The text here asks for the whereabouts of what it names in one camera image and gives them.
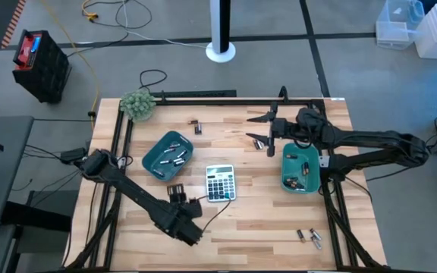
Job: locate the clear plastic storage box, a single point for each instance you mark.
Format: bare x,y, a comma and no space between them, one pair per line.
393,34

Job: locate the black camera bracket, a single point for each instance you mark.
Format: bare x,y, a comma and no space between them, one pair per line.
283,95

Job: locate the black power adapter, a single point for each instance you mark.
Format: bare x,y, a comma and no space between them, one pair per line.
72,154

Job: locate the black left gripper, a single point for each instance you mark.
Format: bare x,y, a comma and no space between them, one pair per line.
188,208

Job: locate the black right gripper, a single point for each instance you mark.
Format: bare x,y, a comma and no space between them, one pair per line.
285,129

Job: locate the black desk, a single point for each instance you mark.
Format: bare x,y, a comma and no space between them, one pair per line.
2,182

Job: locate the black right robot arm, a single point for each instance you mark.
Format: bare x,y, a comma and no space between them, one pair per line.
374,138

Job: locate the white and black pole stand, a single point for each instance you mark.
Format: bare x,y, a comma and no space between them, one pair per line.
220,22

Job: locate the light turquoise plastic bin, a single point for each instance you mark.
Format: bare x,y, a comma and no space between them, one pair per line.
294,168

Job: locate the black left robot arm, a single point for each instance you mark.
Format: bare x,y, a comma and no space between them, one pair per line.
139,197

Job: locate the red and black toolbox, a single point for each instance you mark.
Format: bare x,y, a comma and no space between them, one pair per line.
44,68

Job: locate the white label sticker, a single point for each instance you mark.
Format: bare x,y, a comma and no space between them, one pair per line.
338,99

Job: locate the green artificial succulent plant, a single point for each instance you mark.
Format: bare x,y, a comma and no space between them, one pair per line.
138,106

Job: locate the black aluminium table frame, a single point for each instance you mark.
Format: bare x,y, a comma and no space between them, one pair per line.
241,102

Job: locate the silver desk calculator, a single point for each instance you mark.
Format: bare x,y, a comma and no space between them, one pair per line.
220,186

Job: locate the black flat rail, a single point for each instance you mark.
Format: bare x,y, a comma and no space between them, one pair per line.
203,93

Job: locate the dark teal plastic bin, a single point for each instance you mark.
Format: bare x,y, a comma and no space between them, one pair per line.
152,161

